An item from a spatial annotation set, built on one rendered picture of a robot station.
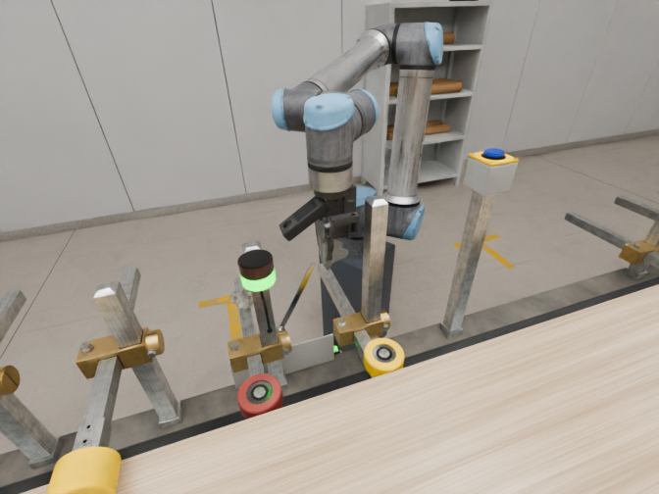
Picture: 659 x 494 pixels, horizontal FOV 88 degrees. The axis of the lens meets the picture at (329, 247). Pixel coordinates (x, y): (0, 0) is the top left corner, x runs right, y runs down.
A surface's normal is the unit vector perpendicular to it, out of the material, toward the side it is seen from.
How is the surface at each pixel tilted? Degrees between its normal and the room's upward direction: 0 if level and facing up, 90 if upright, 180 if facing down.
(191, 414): 0
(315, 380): 0
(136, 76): 90
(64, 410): 0
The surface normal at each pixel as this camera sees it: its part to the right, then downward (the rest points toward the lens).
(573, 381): -0.03, -0.83
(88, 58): 0.32, 0.52
